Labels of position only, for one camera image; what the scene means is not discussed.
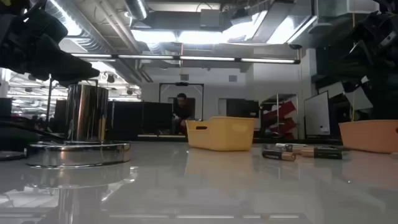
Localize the dark monitor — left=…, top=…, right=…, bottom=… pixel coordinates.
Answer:
left=226, top=98, right=260, bottom=119

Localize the long linear ceiling light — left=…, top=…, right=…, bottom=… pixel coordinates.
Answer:
left=70, top=52, right=302, bottom=65

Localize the whiteboard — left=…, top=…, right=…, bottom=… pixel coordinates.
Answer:
left=303, top=90, right=331, bottom=136

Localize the orange plastic bin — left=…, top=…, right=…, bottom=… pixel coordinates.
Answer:
left=338, top=119, right=398, bottom=154

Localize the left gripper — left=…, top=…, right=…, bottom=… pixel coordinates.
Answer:
left=0, top=9, right=101, bottom=87

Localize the black metal gantry frame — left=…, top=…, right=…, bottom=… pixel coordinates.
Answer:
left=158, top=82, right=205, bottom=138

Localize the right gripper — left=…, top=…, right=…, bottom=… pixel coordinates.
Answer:
left=352, top=11, right=398, bottom=65

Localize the red slanted rack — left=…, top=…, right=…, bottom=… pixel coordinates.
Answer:
left=260, top=93, right=299, bottom=140

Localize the black metal table frame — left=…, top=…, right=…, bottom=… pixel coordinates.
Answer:
left=136, top=135, right=343, bottom=146

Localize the person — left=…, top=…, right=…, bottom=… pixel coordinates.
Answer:
left=172, top=92, right=195, bottom=135

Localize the silver ceiling duct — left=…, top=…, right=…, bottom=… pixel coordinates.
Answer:
left=124, top=0, right=149, bottom=21

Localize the black partition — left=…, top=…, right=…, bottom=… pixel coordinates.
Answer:
left=107, top=101, right=174, bottom=141

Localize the black copper Duracell battery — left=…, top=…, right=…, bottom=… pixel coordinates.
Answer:
left=300, top=146, right=343, bottom=160
left=262, top=149, right=297, bottom=162

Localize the round white disc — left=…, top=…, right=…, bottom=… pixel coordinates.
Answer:
left=26, top=83, right=131, bottom=169

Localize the yellow plastic bin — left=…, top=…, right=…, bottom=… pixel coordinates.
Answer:
left=185, top=116, right=257, bottom=152

